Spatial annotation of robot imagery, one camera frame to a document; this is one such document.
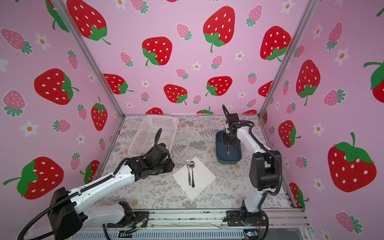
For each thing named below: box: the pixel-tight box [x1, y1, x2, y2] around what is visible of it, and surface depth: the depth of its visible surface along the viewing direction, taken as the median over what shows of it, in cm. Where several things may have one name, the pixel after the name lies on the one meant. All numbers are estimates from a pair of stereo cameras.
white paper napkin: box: [172, 156, 217, 201], surface depth 90 cm
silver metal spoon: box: [190, 161, 196, 188], surface depth 94 cm
